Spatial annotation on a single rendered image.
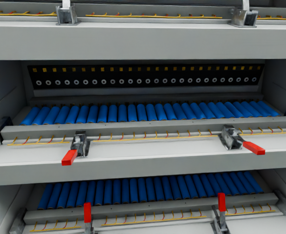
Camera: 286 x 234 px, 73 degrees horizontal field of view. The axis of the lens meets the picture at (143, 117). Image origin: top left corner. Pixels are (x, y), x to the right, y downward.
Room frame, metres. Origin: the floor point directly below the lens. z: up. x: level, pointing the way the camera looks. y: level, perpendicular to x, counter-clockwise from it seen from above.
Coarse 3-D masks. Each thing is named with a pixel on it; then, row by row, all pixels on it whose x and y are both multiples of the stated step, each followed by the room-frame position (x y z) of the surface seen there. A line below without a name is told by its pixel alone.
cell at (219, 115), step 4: (208, 104) 0.44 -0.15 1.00; (212, 104) 0.43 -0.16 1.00; (212, 108) 0.42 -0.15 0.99; (216, 108) 0.41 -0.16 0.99; (212, 112) 0.41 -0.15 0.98; (216, 112) 0.40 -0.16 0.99; (220, 112) 0.40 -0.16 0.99; (216, 116) 0.39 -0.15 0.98; (220, 116) 0.38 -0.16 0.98; (224, 116) 0.38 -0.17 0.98
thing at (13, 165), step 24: (0, 120) 0.34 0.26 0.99; (0, 144) 0.31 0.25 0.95; (48, 144) 0.32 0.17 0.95; (96, 144) 0.32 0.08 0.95; (120, 144) 0.32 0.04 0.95; (144, 144) 0.32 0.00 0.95; (168, 144) 0.32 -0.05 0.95; (192, 144) 0.33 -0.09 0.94; (216, 144) 0.33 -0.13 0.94; (264, 144) 0.33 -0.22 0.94; (0, 168) 0.27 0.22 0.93; (24, 168) 0.27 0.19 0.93; (48, 168) 0.28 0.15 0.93; (72, 168) 0.28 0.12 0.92; (96, 168) 0.29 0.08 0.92; (120, 168) 0.29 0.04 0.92; (144, 168) 0.30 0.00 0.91; (168, 168) 0.30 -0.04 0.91; (192, 168) 0.31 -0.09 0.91; (216, 168) 0.31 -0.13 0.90; (240, 168) 0.32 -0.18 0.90; (264, 168) 0.33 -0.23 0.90
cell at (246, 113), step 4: (236, 104) 0.43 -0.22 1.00; (240, 104) 0.43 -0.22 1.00; (236, 108) 0.43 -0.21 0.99; (240, 108) 0.42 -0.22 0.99; (244, 108) 0.42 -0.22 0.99; (240, 112) 0.41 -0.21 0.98; (244, 112) 0.40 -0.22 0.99; (248, 112) 0.40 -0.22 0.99; (244, 116) 0.40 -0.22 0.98; (248, 116) 0.39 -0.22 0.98; (252, 116) 0.39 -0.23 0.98
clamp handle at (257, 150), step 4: (232, 132) 0.32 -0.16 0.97; (236, 132) 0.32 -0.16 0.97; (232, 136) 0.32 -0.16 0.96; (236, 136) 0.31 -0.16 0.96; (236, 140) 0.30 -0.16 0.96; (240, 140) 0.30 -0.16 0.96; (244, 140) 0.30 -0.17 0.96; (244, 144) 0.28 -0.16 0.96; (248, 144) 0.27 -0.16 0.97; (252, 144) 0.27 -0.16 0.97; (248, 148) 0.27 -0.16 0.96; (252, 148) 0.26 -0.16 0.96; (256, 148) 0.26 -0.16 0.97; (260, 148) 0.26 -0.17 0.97; (256, 152) 0.25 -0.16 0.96; (260, 152) 0.25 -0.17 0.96; (264, 152) 0.25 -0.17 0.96
